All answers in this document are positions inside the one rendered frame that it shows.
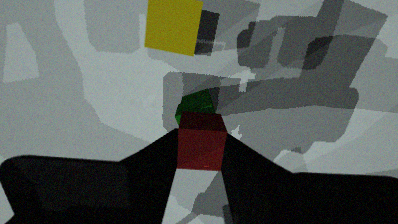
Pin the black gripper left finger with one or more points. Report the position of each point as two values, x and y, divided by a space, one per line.
134 190

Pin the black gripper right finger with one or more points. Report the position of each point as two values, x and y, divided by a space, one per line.
261 192

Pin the yellow block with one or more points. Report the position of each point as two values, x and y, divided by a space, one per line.
172 25

